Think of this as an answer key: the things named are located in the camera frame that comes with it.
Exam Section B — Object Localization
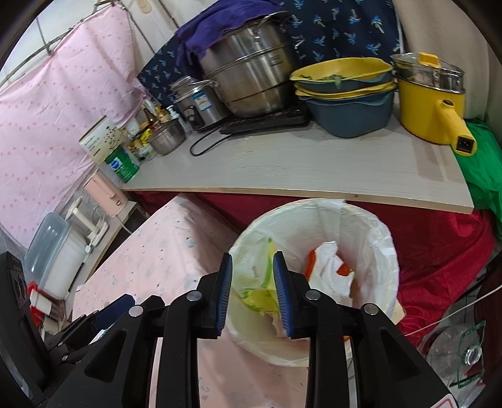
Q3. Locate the black power cable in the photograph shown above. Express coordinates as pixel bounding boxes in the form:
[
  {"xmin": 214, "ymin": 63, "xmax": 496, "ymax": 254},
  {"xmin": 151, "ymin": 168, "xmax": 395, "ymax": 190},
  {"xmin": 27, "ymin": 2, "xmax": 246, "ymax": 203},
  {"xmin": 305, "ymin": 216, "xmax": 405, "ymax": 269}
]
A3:
[{"xmin": 190, "ymin": 129, "xmax": 236, "ymax": 158}]

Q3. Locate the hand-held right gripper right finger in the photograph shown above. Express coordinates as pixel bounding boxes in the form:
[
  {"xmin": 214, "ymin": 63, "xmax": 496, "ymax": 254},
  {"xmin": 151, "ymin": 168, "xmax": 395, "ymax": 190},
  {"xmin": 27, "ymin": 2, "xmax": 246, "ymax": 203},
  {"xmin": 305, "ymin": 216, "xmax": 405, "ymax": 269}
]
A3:
[{"xmin": 272, "ymin": 251, "xmax": 451, "ymax": 408}]

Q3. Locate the glass lid yellow knob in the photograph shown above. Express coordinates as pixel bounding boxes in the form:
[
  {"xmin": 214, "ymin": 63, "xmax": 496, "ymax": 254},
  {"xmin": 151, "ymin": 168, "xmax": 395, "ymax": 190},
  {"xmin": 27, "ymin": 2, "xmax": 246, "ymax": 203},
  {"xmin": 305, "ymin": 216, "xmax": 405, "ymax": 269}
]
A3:
[{"xmin": 390, "ymin": 52, "xmax": 467, "ymax": 95}]

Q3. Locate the white electric kettle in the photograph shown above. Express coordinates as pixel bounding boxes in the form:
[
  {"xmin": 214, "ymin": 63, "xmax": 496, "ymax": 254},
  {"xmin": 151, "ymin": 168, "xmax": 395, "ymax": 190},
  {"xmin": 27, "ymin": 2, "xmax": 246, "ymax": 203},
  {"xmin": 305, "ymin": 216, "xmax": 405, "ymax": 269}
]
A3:
[{"xmin": 65, "ymin": 196, "xmax": 110, "ymax": 248}]

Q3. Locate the pink electric kettle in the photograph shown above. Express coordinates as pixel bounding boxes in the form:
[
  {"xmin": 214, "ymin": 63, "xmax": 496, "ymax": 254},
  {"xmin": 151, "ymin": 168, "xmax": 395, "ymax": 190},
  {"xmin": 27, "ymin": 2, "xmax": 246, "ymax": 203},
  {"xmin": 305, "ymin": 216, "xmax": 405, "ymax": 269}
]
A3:
[{"xmin": 83, "ymin": 169, "xmax": 130, "ymax": 217}]

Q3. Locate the white lined trash bin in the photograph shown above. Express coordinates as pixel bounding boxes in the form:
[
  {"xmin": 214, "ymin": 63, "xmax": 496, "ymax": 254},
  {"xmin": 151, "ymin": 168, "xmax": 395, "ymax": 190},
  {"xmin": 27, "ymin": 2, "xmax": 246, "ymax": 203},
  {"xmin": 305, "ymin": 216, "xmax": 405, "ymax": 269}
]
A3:
[{"xmin": 227, "ymin": 198, "xmax": 401, "ymax": 367}]

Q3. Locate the dark red cloth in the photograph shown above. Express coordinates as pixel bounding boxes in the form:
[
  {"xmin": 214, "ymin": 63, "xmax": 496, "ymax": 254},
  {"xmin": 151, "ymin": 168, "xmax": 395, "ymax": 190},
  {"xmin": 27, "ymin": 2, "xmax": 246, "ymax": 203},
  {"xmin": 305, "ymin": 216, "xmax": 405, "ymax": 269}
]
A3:
[{"xmin": 129, "ymin": 190, "xmax": 497, "ymax": 348}]

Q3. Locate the yellow label jar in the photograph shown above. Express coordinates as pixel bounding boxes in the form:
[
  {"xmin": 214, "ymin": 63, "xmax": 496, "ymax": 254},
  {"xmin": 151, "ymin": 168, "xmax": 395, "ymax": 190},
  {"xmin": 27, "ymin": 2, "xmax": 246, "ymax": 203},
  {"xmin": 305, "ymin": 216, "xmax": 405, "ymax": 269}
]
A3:
[{"xmin": 135, "ymin": 135, "xmax": 154, "ymax": 159}]

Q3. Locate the white wire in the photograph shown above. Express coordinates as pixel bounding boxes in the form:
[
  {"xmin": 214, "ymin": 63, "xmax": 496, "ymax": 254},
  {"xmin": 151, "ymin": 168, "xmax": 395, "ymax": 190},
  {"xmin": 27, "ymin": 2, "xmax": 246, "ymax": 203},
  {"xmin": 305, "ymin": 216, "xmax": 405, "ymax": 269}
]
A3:
[{"xmin": 404, "ymin": 284, "xmax": 502, "ymax": 338}]

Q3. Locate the small steel pot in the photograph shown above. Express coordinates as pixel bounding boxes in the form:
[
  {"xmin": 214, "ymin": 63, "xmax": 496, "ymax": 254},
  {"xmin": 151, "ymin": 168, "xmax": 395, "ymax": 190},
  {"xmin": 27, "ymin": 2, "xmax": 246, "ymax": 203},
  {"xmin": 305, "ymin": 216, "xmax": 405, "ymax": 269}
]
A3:
[{"xmin": 148, "ymin": 119, "xmax": 187, "ymax": 156}]

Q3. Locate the beige curtain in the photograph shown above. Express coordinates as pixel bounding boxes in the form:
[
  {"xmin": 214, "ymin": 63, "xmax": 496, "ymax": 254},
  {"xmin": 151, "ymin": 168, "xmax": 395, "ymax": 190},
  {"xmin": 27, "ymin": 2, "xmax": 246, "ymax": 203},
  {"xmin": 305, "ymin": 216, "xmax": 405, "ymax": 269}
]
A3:
[{"xmin": 392, "ymin": 0, "xmax": 502, "ymax": 122}]

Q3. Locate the purple cloth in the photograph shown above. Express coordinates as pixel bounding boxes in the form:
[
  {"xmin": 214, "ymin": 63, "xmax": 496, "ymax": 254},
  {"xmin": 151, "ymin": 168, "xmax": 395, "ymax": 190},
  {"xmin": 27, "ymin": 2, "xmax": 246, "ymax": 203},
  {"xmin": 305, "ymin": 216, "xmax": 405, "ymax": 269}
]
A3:
[{"xmin": 174, "ymin": 0, "xmax": 287, "ymax": 68}]

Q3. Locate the yellow green packet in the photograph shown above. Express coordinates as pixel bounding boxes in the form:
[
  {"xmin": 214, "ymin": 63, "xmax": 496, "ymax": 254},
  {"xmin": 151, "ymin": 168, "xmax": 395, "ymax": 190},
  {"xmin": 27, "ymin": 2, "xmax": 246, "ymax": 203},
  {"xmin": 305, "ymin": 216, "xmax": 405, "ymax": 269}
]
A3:
[{"xmin": 235, "ymin": 237, "xmax": 281, "ymax": 314}]

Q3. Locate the red white container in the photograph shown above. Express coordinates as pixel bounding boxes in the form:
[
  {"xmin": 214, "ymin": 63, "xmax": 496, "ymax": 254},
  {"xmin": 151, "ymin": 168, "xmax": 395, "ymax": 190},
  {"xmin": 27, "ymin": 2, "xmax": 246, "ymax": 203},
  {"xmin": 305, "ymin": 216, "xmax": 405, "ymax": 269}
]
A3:
[{"xmin": 25, "ymin": 280, "xmax": 51, "ymax": 314}]

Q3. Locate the yellow electric pot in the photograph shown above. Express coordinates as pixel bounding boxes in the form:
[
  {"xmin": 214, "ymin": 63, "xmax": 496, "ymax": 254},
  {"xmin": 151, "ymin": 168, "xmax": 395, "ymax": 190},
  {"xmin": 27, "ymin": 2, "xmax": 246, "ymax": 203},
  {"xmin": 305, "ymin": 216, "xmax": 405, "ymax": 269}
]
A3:
[{"xmin": 398, "ymin": 74, "xmax": 479, "ymax": 158}]

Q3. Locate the green canister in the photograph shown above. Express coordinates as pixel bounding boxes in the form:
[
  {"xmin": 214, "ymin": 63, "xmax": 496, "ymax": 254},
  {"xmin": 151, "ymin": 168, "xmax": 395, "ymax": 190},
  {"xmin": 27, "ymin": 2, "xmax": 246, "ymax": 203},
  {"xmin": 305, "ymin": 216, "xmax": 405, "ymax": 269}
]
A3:
[{"xmin": 104, "ymin": 146, "xmax": 141, "ymax": 184}]

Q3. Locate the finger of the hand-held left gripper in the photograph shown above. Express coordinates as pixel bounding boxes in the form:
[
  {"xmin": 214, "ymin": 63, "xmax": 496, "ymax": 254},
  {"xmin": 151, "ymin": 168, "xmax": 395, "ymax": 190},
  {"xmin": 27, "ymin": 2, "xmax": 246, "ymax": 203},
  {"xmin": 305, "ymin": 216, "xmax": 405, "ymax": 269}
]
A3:
[
  {"xmin": 59, "ymin": 294, "xmax": 136, "ymax": 342},
  {"xmin": 47, "ymin": 341, "xmax": 99, "ymax": 367}
]

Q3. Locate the lidded plastic dish container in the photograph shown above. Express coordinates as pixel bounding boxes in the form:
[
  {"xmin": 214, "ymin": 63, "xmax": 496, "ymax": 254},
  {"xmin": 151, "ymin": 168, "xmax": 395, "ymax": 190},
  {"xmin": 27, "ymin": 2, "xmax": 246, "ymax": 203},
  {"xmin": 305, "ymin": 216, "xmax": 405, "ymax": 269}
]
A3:
[{"xmin": 24, "ymin": 212, "xmax": 89, "ymax": 301}]

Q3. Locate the white counter board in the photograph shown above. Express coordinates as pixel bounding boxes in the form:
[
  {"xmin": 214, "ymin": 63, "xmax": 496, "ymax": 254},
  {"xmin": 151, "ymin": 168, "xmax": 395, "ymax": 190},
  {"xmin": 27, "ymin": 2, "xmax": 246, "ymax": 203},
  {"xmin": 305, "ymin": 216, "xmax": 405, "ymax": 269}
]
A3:
[{"xmin": 121, "ymin": 114, "xmax": 487, "ymax": 214}]

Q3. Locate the cardboard box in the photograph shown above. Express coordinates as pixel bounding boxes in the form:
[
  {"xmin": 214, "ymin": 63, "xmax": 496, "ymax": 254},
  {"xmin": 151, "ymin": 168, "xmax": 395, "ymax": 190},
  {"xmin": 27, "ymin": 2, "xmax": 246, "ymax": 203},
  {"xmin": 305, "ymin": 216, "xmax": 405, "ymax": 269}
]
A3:
[{"xmin": 79, "ymin": 115, "xmax": 132, "ymax": 165}]

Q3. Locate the pink dotted curtain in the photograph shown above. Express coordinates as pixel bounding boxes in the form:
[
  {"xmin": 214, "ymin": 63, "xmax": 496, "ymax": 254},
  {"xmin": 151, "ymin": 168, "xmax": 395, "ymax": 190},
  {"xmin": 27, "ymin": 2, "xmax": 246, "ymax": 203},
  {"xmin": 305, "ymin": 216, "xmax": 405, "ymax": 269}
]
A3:
[{"xmin": 0, "ymin": 6, "xmax": 147, "ymax": 236}]

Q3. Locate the large steel steamer pot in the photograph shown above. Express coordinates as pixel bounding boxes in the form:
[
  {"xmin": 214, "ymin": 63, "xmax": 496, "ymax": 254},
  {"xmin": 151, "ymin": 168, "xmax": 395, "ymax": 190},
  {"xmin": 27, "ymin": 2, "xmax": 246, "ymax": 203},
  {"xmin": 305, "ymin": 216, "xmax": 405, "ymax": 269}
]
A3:
[{"xmin": 196, "ymin": 12, "xmax": 299, "ymax": 118}]

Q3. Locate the clear plastic bottle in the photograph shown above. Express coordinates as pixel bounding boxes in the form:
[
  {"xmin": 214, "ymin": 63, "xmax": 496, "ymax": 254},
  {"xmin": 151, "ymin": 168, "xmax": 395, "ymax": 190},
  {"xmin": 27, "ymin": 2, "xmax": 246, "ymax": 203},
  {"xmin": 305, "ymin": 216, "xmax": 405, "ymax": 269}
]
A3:
[{"xmin": 425, "ymin": 322, "xmax": 487, "ymax": 389}]

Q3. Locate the black induction cooker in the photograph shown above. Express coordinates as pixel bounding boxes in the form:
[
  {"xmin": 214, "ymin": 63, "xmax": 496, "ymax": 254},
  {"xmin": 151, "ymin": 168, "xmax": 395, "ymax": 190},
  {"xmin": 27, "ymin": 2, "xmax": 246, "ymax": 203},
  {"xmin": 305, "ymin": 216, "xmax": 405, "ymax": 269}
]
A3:
[{"xmin": 220, "ymin": 101, "xmax": 310, "ymax": 135}]

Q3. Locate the green plastic bag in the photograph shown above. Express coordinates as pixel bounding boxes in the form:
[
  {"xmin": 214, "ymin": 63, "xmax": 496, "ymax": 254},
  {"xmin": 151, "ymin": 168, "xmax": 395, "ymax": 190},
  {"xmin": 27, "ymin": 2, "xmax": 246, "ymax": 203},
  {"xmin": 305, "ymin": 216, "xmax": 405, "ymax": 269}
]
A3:
[{"xmin": 457, "ymin": 120, "xmax": 502, "ymax": 240}]

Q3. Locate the steel rice cooker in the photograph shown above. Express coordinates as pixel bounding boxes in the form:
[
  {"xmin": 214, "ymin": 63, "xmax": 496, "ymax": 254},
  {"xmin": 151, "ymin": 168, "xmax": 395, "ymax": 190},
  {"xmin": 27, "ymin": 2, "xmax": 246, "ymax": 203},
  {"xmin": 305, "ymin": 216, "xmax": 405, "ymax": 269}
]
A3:
[{"xmin": 169, "ymin": 76, "xmax": 230, "ymax": 131}]

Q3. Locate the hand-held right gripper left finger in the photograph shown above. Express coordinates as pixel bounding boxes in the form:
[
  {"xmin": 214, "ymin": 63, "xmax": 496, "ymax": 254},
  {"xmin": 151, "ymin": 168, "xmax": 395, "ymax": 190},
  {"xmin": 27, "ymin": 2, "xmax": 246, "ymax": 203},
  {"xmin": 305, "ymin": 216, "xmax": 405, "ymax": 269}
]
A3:
[{"xmin": 46, "ymin": 252, "xmax": 234, "ymax": 408}]

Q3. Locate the white orange wrapper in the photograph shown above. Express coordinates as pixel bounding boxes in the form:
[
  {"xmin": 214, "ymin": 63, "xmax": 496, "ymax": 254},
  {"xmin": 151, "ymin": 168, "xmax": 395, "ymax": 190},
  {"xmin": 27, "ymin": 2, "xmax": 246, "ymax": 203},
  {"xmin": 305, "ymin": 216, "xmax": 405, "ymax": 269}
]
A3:
[{"xmin": 304, "ymin": 240, "xmax": 355, "ymax": 299}]

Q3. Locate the blue yellow basin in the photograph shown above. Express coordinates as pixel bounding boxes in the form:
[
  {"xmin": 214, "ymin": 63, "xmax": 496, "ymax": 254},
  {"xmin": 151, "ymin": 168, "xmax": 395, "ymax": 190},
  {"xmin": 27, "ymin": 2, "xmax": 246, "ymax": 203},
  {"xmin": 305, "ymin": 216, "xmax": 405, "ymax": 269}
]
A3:
[
  {"xmin": 294, "ymin": 82, "xmax": 398, "ymax": 99},
  {"xmin": 301, "ymin": 88, "xmax": 397, "ymax": 139},
  {"xmin": 289, "ymin": 58, "xmax": 394, "ymax": 94}
]

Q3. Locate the blue floral cloth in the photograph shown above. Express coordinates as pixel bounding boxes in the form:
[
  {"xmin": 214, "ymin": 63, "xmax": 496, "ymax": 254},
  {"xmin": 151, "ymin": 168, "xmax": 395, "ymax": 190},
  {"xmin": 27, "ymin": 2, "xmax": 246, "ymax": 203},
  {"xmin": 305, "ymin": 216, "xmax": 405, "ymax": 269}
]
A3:
[{"xmin": 136, "ymin": 0, "xmax": 404, "ymax": 103}]

